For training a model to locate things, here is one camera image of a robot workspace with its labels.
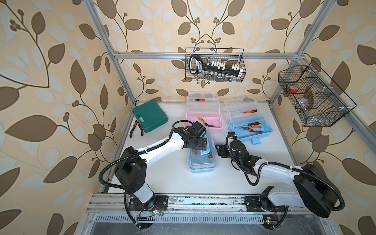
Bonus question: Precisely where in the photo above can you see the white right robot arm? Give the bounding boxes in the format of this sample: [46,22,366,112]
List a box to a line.
[215,132,345,218]

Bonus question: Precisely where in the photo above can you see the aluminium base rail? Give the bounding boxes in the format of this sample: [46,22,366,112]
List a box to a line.
[86,193,286,215]

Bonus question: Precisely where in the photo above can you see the black wire basket on back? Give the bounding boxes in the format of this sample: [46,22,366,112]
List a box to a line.
[185,47,246,83]

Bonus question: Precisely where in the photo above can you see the black orange screwdriver in box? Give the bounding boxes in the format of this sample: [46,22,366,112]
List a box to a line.
[247,121,262,126]

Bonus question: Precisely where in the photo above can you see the blue toolbox with clear lid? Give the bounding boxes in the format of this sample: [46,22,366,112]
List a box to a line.
[187,132,216,173]

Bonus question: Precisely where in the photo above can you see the red tape roll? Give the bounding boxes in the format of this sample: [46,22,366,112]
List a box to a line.
[287,85,299,94]

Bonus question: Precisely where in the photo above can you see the pink toolbox with clear lid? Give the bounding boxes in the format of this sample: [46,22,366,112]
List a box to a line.
[185,92,223,133]

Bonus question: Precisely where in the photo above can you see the yellow handled long nose pliers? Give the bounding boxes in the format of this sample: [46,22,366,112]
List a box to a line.
[198,117,216,127]

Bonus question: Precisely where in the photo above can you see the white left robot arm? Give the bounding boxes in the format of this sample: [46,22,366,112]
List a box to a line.
[99,120,208,204]

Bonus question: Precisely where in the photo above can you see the orange black pliers on table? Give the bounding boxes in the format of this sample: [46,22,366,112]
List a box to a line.
[129,120,144,138]

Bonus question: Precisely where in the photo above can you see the black wire basket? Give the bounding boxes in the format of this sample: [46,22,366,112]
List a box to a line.
[185,47,246,83]
[278,61,357,127]

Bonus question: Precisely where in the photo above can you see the small red screwdriver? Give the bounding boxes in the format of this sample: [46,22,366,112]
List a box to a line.
[189,99,206,102]

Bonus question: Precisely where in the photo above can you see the orange handled pliers in box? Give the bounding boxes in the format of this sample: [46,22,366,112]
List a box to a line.
[240,125,263,133]

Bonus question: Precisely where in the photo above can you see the green plastic tool case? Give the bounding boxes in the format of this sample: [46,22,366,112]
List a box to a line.
[132,100,168,133]

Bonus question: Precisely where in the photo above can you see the blue toolbox at right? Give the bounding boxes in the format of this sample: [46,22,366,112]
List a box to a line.
[225,97,273,145]

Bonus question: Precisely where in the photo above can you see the black socket set holder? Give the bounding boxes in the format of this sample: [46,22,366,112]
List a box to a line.
[185,53,246,79]

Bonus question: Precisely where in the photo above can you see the orange black small screwdriver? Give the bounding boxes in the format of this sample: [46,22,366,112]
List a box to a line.
[243,109,258,114]

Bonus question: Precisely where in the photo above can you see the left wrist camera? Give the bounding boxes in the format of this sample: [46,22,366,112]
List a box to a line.
[190,121,207,137]

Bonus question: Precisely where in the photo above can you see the black wire basket on right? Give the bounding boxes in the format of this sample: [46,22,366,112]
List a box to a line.
[278,61,357,127]

